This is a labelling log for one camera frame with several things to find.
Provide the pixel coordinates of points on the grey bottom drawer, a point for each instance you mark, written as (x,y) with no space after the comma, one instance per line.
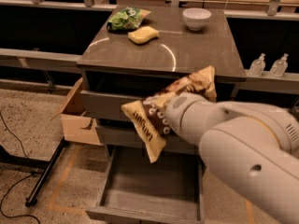
(135,191)

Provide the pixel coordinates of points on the grey metal shelf rail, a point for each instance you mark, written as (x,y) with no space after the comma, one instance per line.
(39,60)

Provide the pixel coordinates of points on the grey top drawer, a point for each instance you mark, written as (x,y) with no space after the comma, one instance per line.
(106,109)

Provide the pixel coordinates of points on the right clear pump bottle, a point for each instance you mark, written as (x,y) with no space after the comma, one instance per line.
(279,66)

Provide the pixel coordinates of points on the cardboard box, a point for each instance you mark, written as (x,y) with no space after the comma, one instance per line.
(77,126)

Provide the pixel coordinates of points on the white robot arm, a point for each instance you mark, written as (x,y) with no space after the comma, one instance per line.
(247,146)

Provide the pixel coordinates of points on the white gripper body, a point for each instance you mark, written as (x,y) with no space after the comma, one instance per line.
(177,110)

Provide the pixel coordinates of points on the green chip bag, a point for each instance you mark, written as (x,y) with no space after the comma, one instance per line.
(127,19)

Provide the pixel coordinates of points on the grey middle drawer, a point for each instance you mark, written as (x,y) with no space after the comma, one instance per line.
(129,138)

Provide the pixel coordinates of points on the clear pump bottle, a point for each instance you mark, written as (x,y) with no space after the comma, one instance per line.
(257,66)
(279,66)

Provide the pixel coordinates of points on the grey drawer cabinet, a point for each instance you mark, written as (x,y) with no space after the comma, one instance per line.
(114,64)

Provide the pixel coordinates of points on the brown chip bag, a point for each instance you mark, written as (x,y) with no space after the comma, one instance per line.
(147,114)

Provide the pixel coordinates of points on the white bowl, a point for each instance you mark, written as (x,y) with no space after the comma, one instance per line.
(196,18)

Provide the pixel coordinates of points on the grey drawer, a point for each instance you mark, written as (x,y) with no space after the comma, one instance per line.
(135,191)
(129,138)
(106,109)

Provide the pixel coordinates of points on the yellow sponge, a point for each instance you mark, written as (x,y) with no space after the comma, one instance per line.
(143,35)

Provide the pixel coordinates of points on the left clear pump bottle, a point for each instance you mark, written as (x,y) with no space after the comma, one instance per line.
(257,66)

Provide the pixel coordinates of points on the black stand leg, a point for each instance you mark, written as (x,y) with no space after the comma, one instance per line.
(31,200)

